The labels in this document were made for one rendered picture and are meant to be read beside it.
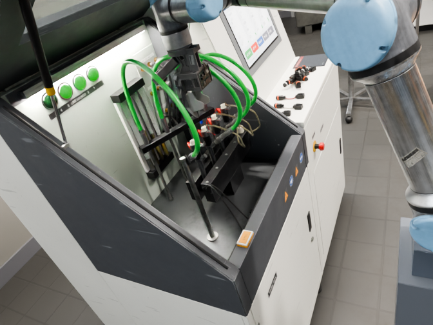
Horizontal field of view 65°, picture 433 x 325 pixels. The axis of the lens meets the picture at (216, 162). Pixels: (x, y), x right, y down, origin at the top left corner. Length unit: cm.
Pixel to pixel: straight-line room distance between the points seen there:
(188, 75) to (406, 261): 77
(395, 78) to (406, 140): 12
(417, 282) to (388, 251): 110
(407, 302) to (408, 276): 8
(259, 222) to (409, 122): 50
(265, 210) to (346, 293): 104
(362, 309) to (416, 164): 129
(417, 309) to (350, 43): 76
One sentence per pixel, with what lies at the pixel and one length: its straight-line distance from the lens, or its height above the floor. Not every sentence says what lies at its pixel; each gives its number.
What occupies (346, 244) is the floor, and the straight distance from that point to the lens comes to 215.
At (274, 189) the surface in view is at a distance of 107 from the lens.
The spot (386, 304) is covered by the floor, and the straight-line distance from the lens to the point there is 194.
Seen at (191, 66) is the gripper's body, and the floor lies 137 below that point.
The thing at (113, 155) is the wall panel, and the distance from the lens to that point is 123.
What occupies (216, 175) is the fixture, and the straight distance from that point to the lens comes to 115.
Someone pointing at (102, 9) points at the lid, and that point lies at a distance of 106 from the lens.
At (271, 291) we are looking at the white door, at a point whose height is 69.
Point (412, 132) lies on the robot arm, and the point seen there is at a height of 128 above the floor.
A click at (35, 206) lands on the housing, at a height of 109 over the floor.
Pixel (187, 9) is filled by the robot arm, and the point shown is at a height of 152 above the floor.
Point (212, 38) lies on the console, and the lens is 134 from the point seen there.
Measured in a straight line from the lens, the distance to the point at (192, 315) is 117.
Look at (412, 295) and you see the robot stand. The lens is 107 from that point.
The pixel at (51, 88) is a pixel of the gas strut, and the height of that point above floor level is 147.
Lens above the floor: 164
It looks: 33 degrees down
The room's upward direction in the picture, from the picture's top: 18 degrees counter-clockwise
